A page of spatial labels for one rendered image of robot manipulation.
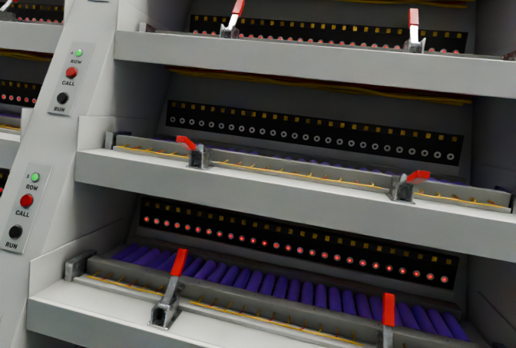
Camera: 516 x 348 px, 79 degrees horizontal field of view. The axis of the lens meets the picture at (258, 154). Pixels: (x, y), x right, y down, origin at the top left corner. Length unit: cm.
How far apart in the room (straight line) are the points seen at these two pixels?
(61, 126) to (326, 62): 40
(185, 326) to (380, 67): 42
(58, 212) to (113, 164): 10
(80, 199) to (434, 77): 53
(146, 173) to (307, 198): 22
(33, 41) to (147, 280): 44
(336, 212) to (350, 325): 15
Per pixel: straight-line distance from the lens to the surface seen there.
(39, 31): 67
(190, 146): 39
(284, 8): 76
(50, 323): 53
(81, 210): 55
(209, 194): 42
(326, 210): 40
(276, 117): 58
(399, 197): 43
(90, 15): 62
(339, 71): 46
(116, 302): 50
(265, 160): 45
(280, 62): 46
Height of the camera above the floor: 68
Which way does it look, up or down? 13 degrees up
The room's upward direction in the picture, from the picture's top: 11 degrees clockwise
